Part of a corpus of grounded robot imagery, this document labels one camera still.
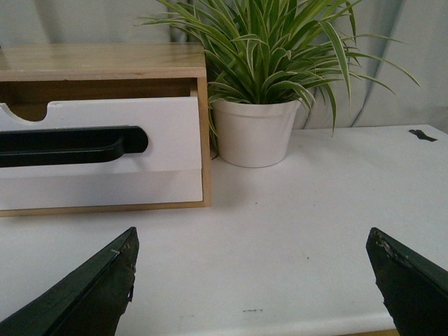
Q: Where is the wooden drawer cabinet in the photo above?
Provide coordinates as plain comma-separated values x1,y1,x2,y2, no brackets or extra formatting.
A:
1,44,211,216

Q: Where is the grey curtain backdrop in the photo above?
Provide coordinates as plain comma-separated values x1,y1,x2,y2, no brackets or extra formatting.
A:
1,1,447,131

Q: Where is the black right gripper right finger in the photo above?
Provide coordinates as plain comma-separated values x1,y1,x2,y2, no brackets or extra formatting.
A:
366,227,447,335

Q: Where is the green spider plant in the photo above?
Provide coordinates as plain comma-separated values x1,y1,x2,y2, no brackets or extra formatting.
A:
134,0,422,160

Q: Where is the black tape piece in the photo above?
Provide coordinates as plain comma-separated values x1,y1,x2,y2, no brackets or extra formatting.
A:
409,129,437,142

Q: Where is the white drawer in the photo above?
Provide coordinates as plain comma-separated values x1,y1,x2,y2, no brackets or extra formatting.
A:
1,97,202,179
1,169,203,210

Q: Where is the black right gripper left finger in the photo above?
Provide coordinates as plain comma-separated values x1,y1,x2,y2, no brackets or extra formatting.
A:
1,227,139,335

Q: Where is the black upper drawer handle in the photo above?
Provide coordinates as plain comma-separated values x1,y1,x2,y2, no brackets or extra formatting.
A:
1,126,149,168

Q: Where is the white plant pot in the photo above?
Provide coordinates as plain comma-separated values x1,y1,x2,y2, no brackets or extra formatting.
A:
212,100,301,168

